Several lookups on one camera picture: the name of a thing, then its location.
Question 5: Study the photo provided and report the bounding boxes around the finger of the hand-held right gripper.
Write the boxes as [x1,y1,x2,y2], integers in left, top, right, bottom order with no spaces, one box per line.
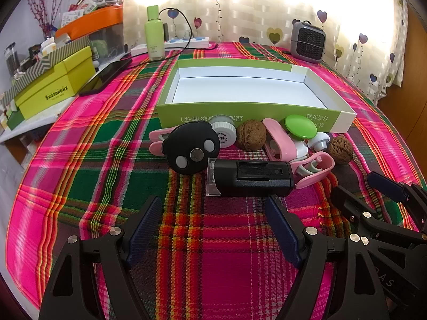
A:
[330,185,427,250]
[367,171,427,234]

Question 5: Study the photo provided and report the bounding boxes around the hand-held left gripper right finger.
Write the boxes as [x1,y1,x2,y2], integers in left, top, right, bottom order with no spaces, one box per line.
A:
[265,195,391,320]

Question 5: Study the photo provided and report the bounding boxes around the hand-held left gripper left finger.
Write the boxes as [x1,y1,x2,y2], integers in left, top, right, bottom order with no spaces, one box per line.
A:
[38,196,163,320]

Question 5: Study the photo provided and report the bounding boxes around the pink clip jaws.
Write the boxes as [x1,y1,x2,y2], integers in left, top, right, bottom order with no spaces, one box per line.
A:
[288,151,335,189]

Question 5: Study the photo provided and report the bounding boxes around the brown walnut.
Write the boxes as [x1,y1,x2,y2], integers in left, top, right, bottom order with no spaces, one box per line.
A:
[326,135,353,165]
[236,119,267,150]

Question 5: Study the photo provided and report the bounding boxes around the black rectangular device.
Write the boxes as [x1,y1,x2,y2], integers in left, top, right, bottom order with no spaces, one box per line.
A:
[206,158,295,198]

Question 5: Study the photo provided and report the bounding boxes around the small white knob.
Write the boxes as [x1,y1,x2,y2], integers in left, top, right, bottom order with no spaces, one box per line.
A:
[307,131,331,150]

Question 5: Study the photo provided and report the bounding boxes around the pink plastic clip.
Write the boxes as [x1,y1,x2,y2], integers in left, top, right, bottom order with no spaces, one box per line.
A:
[148,127,176,155]

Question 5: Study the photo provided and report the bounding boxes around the pink oblong case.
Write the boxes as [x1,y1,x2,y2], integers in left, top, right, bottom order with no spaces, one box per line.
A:
[262,118,297,161]

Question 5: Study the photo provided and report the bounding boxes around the green lid white bottle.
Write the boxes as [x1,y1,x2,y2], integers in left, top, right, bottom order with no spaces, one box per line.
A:
[283,114,319,161]

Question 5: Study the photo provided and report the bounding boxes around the black round button device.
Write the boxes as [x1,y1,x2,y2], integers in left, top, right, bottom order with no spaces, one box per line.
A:
[162,122,221,175]

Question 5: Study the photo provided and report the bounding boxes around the white round container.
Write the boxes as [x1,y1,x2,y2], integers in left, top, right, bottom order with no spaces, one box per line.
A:
[211,114,238,149]

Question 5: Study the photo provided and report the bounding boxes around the green white cardboard box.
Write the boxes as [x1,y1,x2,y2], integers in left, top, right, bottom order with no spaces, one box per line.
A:
[156,58,357,134]

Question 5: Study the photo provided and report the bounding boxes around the pink green plaid blanket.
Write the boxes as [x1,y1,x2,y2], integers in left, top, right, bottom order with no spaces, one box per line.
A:
[5,40,424,320]

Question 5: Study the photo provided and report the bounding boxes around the wooden cabinet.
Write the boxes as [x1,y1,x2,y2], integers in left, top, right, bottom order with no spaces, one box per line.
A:
[377,3,427,130]

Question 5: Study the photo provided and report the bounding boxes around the white side table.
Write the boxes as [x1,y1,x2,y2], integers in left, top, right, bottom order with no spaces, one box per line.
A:
[0,93,72,144]

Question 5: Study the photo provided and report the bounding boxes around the black smartphone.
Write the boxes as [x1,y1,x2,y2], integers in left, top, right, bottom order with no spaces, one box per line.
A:
[78,58,133,97]

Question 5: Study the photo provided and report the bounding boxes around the grey small heater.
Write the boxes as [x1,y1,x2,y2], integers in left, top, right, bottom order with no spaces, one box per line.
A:
[290,21,327,62]

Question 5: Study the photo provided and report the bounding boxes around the yellow-green shoebox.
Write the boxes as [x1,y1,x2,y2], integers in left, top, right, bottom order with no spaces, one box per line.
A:
[13,46,97,121]

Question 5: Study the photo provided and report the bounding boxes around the dark green small box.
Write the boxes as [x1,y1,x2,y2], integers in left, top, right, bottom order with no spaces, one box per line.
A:
[7,108,25,130]

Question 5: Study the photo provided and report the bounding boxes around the light green lotion bottle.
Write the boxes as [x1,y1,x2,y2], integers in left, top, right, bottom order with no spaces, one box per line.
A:
[144,6,166,61]

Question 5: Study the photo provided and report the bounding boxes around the white power strip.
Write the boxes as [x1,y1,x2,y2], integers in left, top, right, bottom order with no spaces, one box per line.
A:
[130,37,211,57]

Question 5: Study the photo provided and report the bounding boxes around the grey chevron patterned box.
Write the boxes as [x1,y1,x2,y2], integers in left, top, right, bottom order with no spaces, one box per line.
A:
[0,35,92,107]

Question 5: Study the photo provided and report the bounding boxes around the heart print curtain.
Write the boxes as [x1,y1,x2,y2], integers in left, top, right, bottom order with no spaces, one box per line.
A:
[122,0,409,104]

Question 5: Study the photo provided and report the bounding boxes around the dark glass jar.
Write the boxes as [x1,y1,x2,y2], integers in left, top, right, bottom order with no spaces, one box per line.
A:
[4,42,18,77]

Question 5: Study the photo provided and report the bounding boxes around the clear bin with orange lid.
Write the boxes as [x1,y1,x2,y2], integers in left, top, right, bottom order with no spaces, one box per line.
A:
[55,6,125,67]

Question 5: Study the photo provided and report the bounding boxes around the printed paper cards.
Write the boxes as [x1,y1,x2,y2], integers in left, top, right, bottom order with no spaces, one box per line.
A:
[61,0,101,27]

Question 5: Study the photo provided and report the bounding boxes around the purple flower branches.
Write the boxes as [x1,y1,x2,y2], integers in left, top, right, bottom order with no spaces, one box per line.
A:
[25,0,72,37]

